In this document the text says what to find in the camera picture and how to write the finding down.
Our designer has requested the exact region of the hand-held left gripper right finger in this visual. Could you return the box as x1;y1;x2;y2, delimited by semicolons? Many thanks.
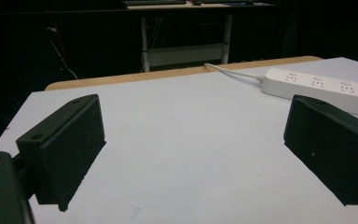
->
282;94;358;207

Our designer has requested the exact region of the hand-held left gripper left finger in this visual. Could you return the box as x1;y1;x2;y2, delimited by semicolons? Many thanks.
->
15;93;107;213

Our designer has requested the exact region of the white power strip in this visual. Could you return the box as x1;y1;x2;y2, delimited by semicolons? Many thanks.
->
260;68;358;119

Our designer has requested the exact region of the white-legged desk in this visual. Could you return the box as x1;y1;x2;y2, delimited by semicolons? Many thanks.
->
124;1;276;73

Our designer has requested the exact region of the white hanging cable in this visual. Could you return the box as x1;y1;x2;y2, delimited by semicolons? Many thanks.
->
46;26;79;80

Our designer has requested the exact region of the white power strip cable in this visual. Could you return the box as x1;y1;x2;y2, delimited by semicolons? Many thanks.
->
203;63;266;84

